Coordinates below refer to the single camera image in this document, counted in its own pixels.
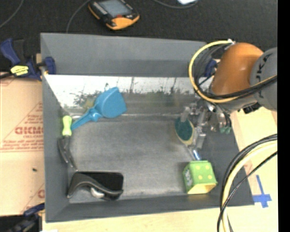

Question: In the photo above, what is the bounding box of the teal and yellow sponge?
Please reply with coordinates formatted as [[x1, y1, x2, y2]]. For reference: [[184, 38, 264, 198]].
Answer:
[[174, 117, 196, 146]]

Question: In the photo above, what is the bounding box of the black cylinder on white bracket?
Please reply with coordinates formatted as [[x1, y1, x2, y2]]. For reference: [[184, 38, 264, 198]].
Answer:
[[243, 102, 262, 115]]

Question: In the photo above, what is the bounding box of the green dice cube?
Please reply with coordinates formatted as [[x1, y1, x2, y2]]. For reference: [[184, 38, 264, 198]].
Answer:
[[182, 160, 218, 195]]

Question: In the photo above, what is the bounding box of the grey metal bin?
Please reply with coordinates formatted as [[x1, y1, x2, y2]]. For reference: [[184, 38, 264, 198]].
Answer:
[[40, 32, 255, 222]]

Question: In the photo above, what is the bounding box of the green-handled metal tool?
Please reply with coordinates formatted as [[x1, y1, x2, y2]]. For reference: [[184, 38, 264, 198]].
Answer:
[[57, 115, 78, 172]]

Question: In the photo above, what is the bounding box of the brown cardboard board red print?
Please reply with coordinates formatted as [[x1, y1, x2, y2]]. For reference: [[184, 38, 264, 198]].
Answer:
[[0, 71, 46, 217]]

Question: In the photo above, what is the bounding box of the blue plastic scoop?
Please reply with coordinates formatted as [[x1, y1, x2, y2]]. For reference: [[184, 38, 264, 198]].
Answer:
[[71, 87, 128, 131]]

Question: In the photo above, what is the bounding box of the black curved plastic object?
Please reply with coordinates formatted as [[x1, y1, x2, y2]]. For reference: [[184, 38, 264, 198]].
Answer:
[[66, 171, 124, 201]]

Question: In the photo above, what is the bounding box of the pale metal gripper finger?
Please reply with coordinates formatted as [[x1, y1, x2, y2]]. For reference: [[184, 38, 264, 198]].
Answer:
[[182, 106, 192, 123], [194, 126, 207, 151]]

